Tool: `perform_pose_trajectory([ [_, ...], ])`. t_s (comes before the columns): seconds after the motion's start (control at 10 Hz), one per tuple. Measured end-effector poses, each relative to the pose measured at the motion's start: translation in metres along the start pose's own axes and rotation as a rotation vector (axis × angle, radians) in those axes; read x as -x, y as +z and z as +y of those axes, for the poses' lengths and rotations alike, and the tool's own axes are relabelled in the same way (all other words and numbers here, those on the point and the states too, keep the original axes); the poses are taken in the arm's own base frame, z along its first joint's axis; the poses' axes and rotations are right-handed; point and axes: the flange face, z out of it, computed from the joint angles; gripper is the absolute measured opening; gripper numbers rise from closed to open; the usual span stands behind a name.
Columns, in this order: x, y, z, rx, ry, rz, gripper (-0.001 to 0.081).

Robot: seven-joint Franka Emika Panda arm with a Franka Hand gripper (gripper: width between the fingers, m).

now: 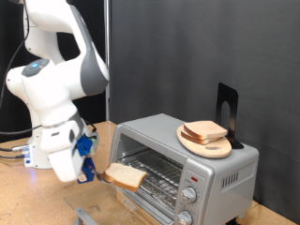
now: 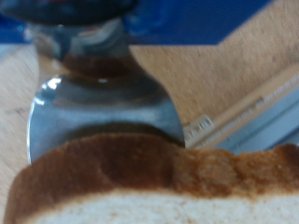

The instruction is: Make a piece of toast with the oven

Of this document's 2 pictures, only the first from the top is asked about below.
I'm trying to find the white bread slice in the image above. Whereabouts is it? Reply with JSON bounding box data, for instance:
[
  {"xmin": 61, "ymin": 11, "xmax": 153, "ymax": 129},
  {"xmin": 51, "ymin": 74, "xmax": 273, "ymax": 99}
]
[{"xmin": 102, "ymin": 162, "xmax": 148, "ymax": 192}]

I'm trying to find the metal spatula with blue block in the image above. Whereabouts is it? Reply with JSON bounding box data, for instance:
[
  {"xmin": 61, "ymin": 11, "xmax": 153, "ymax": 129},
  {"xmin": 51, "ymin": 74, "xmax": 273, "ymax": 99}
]
[{"xmin": 77, "ymin": 157, "xmax": 109, "ymax": 185}]

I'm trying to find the silver metal pole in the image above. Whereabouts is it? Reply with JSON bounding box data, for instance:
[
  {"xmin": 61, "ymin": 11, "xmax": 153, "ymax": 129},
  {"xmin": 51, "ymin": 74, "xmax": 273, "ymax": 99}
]
[{"xmin": 103, "ymin": 0, "xmax": 113, "ymax": 122}]

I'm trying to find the black metal bookend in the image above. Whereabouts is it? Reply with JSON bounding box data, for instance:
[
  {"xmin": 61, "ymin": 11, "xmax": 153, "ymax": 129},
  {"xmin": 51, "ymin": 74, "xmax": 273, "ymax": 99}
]
[{"xmin": 215, "ymin": 82, "xmax": 246, "ymax": 150}]

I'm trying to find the glass oven door with handle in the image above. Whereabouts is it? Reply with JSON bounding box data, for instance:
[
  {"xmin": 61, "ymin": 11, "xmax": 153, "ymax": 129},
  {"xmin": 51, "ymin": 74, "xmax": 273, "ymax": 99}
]
[{"xmin": 64, "ymin": 179, "xmax": 167, "ymax": 225}]

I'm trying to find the silver toaster oven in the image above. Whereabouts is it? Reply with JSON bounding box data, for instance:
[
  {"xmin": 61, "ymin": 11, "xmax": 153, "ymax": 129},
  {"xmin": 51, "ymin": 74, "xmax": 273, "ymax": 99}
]
[{"xmin": 107, "ymin": 112, "xmax": 261, "ymax": 225}]

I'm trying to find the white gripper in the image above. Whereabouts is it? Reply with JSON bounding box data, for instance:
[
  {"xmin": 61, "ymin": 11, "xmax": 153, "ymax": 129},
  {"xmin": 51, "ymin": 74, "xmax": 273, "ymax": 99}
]
[{"xmin": 48, "ymin": 125, "xmax": 93, "ymax": 184}]

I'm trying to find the wire oven rack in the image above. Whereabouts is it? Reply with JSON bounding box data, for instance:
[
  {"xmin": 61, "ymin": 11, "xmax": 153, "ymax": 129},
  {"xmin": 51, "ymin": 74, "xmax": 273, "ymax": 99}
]
[{"xmin": 116, "ymin": 149, "xmax": 185, "ymax": 209}]

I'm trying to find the black camera cable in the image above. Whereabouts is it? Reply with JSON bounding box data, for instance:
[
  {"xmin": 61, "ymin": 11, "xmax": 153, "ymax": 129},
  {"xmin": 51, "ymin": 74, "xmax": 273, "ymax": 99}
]
[{"xmin": 0, "ymin": 0, "xmax": 98, "ymax": 136}]

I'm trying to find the round wooden board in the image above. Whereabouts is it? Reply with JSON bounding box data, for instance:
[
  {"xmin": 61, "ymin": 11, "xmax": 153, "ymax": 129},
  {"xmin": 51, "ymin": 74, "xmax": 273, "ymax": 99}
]
[{"xmin": 176, "ymin": 125, "xmax": 233, "ymax": 159}]

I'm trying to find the toasted bread slice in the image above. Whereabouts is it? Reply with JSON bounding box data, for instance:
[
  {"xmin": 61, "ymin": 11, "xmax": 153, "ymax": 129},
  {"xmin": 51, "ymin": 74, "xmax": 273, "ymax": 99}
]
[
  {"xmin": 180, "ymin": 130, "xmax": 221, "ymax": 145},
  {"xmin": 183, "ymin": 120, "xmax": 229, "ymax": 141}
]

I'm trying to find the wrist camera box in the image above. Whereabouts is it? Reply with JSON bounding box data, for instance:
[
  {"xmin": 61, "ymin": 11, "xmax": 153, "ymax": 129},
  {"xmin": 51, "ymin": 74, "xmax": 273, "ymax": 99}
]
[{"xmin": 88, "ymin": 133, "xmax": 100, "ymax": 156}]

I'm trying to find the black fabric backdrop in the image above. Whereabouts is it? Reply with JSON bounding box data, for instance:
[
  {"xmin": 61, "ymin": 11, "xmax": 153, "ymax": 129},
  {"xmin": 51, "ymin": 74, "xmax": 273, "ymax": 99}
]
[{"xmin": 0, "ymin": 0, "xmax": 107, "ymax": 143}]

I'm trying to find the cable with silver connector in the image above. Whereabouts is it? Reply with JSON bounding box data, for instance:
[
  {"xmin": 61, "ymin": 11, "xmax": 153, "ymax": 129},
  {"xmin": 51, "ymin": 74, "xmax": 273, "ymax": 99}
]
[{"xmin": 0, "ymin": 143, "xmax": 30, "ymax": 154}]

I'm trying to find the silver oven knob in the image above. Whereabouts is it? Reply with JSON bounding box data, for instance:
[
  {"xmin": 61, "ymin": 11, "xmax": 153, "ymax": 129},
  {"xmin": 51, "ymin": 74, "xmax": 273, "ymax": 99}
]
[
  {"xmin": 180, "ymin": 186, "xmax": 199, "ymax": 204},
  {"xmin": 175, "ymin": 209, "xmax": 194, "ymax": 225}
]

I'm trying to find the grey fabric backdrop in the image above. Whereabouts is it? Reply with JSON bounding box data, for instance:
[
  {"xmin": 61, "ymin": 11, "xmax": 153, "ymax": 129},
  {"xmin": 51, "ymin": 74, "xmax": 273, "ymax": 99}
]
[{"xmin": 110, "ymin": 0, "xmax": 300, "ymax": 224}]

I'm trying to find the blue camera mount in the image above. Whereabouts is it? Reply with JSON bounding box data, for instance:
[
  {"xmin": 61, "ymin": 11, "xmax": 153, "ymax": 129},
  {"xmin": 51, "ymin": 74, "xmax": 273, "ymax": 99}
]
[{"xmin": 76, "ymin": 135, "xmax": 94, "ymax": 158}]

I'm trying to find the black base cable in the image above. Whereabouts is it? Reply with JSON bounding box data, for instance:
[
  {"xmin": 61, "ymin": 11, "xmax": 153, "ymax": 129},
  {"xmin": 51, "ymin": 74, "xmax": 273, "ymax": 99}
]
[{"xmin": 0, "ymin": 153, "xmax": 26, "ymax": 160}]

